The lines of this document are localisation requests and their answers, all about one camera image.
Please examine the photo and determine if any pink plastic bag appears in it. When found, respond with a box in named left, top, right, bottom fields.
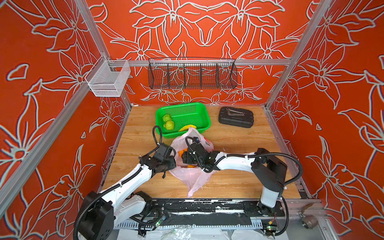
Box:
left=170, top=128, right=217, bottom=198

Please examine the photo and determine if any green apple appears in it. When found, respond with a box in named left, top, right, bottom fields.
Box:
left=164, top=120, right=175, bottom=131

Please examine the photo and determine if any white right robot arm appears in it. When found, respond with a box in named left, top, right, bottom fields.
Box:
left=182, top=142, right=287, bottom=209

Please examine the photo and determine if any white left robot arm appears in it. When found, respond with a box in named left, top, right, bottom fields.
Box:
left=73, top=154, right=176, bottom=240

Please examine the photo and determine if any yellow banana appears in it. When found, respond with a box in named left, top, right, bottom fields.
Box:
left=179, top=125, right=197, bottom=132

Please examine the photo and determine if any green plastic basket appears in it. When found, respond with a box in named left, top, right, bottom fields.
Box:
left=155, top=103, right=211, bottom=139

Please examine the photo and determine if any black plastic tool case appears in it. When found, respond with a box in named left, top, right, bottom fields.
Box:
left=218, top=107, right=254, bottom=128

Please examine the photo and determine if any clear plastic wrap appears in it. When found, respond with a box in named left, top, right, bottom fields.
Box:
left=158, top=227, right=203, bottom=240

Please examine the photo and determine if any metal pipe fitting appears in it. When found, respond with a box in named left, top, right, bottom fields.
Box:
left=299, top=212, right=319, bottom=229

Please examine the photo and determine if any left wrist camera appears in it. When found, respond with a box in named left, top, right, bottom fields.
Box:
left=154, top=143, right=176, bottom=161

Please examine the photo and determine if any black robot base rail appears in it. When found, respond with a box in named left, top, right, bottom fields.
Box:
left=144, top=198, right=288, bottom=231

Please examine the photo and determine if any black wire wall basket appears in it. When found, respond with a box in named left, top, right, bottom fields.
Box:
left=148, top=57, right=238, bottom=90

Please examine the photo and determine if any white wire wall basket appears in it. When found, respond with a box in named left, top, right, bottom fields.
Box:
left=85, top=55, right=131, bottom=97

